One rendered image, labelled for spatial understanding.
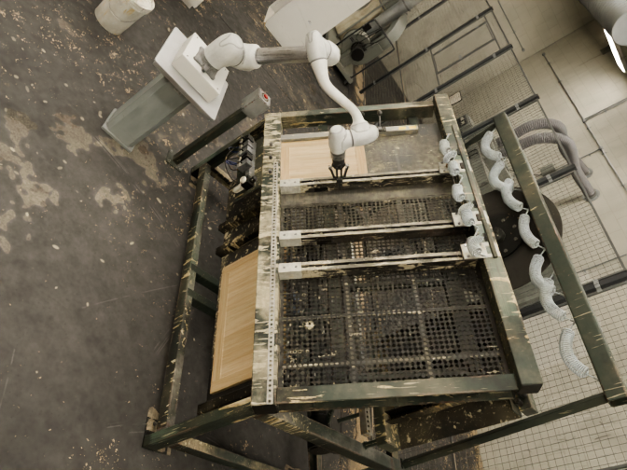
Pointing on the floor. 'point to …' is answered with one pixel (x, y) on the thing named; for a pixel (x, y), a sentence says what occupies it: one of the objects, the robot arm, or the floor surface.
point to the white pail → (121, 13)
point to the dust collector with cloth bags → (361, 40)
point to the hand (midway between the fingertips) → (339, 182)
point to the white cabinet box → (306, 18)
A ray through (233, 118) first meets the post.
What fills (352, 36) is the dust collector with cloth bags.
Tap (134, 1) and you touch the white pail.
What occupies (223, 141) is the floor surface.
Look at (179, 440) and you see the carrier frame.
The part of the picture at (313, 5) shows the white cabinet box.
